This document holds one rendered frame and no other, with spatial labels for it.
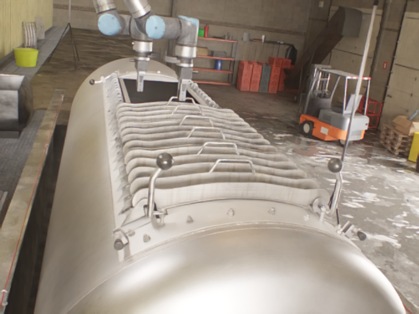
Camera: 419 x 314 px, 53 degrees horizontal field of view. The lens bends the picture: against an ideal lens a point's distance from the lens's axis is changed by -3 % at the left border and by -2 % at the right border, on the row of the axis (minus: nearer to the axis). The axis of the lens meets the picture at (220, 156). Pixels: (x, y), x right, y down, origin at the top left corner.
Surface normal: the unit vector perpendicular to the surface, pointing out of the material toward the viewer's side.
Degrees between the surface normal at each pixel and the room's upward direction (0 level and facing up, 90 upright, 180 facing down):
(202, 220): 13
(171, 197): 90
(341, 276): 54
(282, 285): 65
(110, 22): 94
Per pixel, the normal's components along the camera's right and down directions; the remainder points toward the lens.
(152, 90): 0.11, 0.53
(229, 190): 0.27, 0.34
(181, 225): -0.18, -0.90
